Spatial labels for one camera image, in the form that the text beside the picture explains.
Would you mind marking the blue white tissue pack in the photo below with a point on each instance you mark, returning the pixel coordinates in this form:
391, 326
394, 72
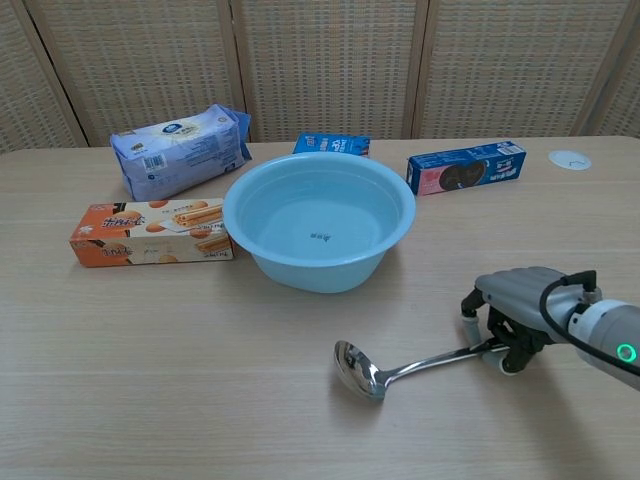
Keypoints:
175, 155

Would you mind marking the orange egg roll box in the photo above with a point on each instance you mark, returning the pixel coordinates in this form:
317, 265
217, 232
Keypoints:
145, 235

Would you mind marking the light blue bowl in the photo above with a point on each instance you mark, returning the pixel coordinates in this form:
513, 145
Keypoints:
320, 225

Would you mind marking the woven wooden folding screen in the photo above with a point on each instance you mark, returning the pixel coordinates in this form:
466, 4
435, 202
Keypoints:
320, 65

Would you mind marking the metal ladle black handle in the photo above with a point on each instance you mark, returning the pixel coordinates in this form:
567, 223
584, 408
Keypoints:
357, 367

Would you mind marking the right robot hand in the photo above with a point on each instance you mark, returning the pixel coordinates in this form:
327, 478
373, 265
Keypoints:
520, 295

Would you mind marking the blue chocolate cookie box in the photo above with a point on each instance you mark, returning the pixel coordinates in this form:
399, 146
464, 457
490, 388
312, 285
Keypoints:
330, 145

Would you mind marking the long blue sandwich cookie box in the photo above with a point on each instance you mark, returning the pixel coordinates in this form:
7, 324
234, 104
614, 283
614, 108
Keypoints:
465, 167

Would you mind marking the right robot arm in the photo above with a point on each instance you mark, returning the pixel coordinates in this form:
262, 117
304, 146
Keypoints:
607, 335

